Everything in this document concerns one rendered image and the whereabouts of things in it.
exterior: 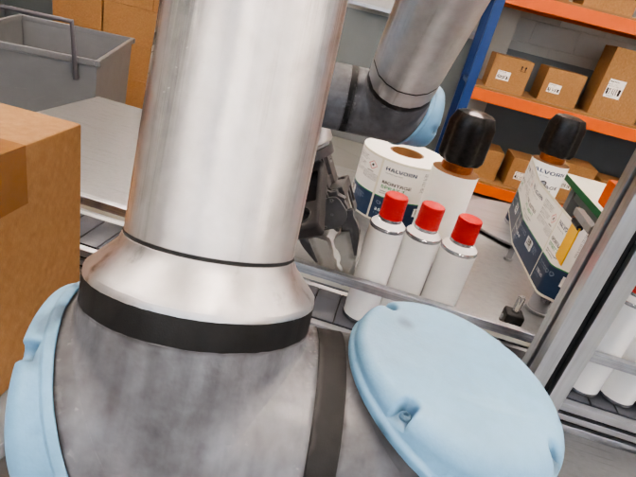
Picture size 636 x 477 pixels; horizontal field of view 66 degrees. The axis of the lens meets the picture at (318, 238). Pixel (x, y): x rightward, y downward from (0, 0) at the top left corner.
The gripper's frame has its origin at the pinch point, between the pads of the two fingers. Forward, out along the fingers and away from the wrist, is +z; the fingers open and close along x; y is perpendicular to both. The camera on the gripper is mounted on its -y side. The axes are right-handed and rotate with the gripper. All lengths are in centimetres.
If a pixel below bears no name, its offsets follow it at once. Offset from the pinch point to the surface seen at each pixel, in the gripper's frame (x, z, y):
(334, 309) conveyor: 2.7, 4.8, -0.1
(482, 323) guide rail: -18.6, 8.2, -3.9
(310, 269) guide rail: 3.0, -4.4, -3.9
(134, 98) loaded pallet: 202, -38, 284
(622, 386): -35.5, 22.9, -1.9
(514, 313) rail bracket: -23.5, 15.2, 8.2
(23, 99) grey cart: 162, -50, 135
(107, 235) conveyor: 36.4, -14.6, 0.5
